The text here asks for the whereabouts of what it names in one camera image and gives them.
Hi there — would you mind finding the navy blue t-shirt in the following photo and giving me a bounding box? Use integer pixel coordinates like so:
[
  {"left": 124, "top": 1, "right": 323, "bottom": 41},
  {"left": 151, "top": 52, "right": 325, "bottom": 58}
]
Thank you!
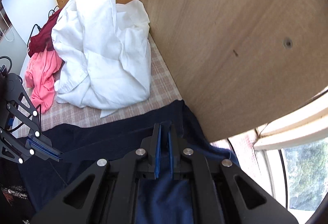
[{"left": 19, "top": 100, "right": 238, "bottom": 223}]

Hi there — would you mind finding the pink garment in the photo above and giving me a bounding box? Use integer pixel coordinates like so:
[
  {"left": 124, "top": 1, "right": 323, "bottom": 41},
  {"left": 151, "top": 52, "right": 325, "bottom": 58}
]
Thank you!
[{"left": 24, "top": 50, "right": 62, "bottom": 114}]

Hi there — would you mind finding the pink plaid table cloth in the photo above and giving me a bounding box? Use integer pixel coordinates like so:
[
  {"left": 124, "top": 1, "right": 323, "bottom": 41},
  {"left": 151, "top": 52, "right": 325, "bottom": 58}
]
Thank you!
[{"left": 12, "top": 34, "right": 183, "bottom": 139}]

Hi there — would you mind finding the dark red garment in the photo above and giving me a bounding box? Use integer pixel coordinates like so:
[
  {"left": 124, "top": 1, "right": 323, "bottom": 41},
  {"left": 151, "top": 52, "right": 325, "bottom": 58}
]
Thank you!
[{"left": 27, "top": 9, "right": 61, "bottom": 58}]

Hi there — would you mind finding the crumpled white shirt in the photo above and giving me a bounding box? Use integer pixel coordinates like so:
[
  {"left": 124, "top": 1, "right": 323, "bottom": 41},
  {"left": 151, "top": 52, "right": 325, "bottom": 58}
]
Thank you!
[{"left": 51, "top": 0, "right": 151, "bottom": 107}]

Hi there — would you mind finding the wooden board panel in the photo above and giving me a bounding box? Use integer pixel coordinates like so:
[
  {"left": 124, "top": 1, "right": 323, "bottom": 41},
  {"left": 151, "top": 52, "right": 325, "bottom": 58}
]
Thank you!
[{"left": 140, "top": 0, "right": 327, "bottom": 142}]

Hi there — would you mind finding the black power cable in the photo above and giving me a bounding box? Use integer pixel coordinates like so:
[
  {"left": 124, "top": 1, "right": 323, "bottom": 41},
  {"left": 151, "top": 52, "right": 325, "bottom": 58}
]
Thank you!
[{"left": 25, "top": 5, "right": 60, "bottom": 48}]

